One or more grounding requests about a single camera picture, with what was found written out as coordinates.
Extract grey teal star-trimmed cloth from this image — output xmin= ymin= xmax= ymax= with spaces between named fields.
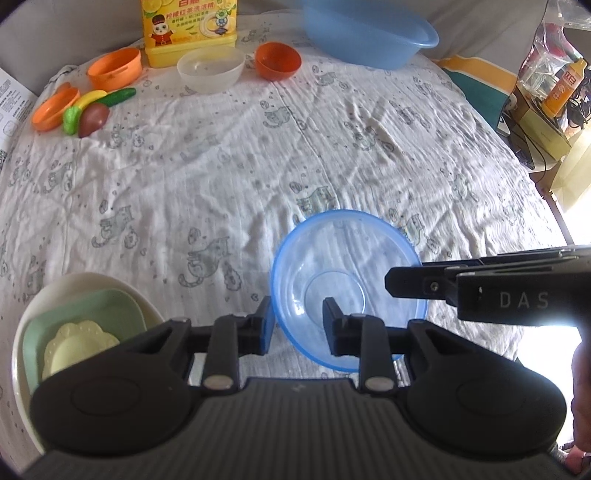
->
xmin=0 ymin=0 xmax=550 ymax=95

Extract toy banana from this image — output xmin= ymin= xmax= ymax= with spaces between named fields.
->
xmin=74 ymin=90 xmax=108 ymax=109

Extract small dark orange bowl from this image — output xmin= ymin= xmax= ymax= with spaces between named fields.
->
xmin=255 ymin=42 xmax=302 ymax=81

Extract white cat print cloth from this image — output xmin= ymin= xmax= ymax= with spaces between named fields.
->
xmin=0 ymin=9 xmax=578 ymax=462

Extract light orange toy pan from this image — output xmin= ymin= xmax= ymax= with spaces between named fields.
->
xmin=31 ymin=82 xmax=81 ymax=133

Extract cardboard box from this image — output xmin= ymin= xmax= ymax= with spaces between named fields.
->
xmin=510 ymin=88 xmax=573 ymax=160

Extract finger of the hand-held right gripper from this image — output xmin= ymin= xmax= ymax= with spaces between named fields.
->
xmin=385 ymin=247 xmax=591 ymax=303

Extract brown toy vegetable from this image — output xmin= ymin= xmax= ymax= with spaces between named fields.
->
xmin=78 ymin=102 xmax=110 ymax=139

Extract blue transparent bowl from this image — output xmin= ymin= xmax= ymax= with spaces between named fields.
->
xmin=270 ymin=209 xmax=430 ymax=374

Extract green toy vegetable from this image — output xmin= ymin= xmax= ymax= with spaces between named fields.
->
xmin=63 ymin=105 xmax=82 ymax=136

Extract large blue plastic basin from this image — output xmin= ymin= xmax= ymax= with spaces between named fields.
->
xmin=300 ymin=0 xmax=439 ymax=71

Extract toy cucumber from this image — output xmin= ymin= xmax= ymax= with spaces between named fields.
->
xmin=98 ymin=88 xmax=137 ymax=108

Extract teal yellow striped cloth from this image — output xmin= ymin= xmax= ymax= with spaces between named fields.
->
xmin=436 ymin=54 xmax=525 ymax=127

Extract green square plate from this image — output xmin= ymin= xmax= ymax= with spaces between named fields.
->
xmin=22 ymin=288 xmax=148 ymax=393

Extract person's right hand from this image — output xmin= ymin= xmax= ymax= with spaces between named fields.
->
xmin=564 ymin=342 xmax=591 ymax=476

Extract white instruction sheet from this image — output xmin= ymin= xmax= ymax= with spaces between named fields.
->
xmin=0 ymin=67 xmax=38 ymax=153

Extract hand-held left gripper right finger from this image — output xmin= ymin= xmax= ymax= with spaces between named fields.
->
xmin=322 ymin=296 xmax=472 ymax=393

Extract light orange toy pot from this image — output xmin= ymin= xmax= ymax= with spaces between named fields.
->
xmin=87 ymin=47 xmax=143 ymax=90

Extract black cable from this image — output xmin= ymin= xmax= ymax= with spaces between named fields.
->
xmin=496 ymin=111 xmax=561 ymax=169

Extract orange bottle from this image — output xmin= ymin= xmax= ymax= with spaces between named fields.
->
xmin=540 ymin=58 xmax=587 ymax=118

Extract clear plastic bowl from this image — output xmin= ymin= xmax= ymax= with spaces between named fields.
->
xmin=177 ymin=45 xmax=246 ymax=94

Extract yellow scalloped plate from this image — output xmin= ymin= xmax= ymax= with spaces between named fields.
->
xmin=41 ymin=322 xmax=122 ymax=381

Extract yellow detergent pump bottle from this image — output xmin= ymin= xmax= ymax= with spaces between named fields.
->
xmin=141 ymin=0 xmax=238 ymax=68

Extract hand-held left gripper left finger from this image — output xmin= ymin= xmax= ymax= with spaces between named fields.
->
xmin=122 ymin=295 xmax=274 ymax=392

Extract white round plate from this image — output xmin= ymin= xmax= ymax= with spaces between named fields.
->
xmin=11 ymin=272 xmax=168 ymax=455

